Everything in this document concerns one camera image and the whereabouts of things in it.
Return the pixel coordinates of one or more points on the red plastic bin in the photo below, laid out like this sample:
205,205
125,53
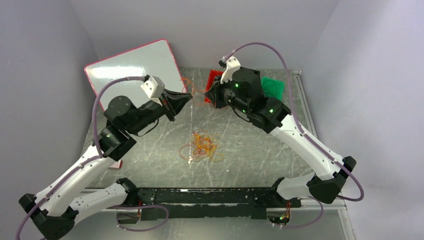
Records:
212,79

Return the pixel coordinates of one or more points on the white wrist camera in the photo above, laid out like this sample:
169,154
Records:
153,87
231,65

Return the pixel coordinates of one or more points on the small red white box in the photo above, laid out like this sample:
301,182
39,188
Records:
117,165

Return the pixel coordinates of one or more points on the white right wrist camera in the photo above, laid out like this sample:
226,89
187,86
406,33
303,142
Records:
231,65

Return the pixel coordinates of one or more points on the pink framed whiteboard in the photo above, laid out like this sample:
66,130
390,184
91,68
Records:
155,59

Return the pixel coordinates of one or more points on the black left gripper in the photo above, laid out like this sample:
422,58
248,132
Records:
172,102

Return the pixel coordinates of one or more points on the green plastic bin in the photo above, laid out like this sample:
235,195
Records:
273,88

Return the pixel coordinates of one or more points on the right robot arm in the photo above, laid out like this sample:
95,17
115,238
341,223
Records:
244,93

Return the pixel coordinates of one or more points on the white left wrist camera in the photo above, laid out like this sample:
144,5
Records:
153,87

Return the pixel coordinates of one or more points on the black plastic bin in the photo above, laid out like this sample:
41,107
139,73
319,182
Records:
256,72

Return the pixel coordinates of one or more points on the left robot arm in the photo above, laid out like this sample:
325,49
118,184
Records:
60,206

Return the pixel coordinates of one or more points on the aluminium rail frame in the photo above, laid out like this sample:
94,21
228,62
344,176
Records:
59,208

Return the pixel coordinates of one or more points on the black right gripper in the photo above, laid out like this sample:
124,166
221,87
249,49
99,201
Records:
215,94

